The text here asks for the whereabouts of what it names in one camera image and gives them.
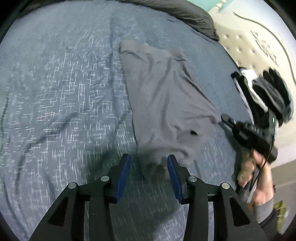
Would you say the grey sleeve right forearm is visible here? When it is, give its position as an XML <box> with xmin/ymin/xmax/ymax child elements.
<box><xmin>253</xmin><ymin>193</ymin><xmax>274</xmax><ymax>224</ymax></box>

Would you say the grey garment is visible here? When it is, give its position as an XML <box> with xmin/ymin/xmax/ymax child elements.
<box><xmin>119</xmin><ymin>39</ymin><xmax>220</xmax><ymax>181</ymax></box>

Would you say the black white clothes pile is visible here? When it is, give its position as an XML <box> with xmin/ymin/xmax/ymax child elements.
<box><xmin>231</xmin><ymin>68</ymin><xmax>294</xmax><ymax>128</ymax></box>

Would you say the cream tufted headboard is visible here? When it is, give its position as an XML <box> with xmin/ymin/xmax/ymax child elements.
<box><xmin>208</xmin><ymin>4</ymin><xmax>296</xmax><ymax>85</ymax></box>

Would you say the dark grey rolled duvet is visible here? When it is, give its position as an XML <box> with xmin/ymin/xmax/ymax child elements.
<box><xmin>121</xmin><ymin>0</ymin><xmax>219</xmax><ymax>41</ymax></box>

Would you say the clutter on floor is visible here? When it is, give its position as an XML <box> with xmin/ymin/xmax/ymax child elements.
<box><xmin>273</xmin><ymin>200</ymin><xmax>289</xmax><ymax>234</ymax></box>

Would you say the person's right hand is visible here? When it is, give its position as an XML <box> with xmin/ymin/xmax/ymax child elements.
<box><xmin>237</xmin><ymin>149</ymin><xmax>274</xmax><ymax>206</ymax></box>

